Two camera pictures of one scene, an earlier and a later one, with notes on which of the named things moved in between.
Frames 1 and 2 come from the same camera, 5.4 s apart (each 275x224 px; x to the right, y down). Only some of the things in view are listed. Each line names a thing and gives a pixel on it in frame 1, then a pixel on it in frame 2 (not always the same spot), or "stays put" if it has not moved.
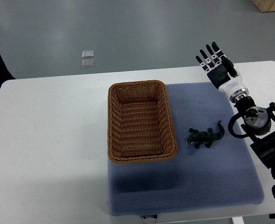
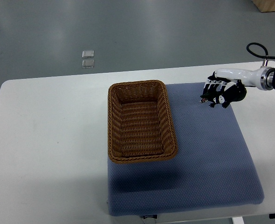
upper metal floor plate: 88,54 stays put
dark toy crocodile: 206,138 to 230,94
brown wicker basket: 140,128 stays put
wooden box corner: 269,5 stays put
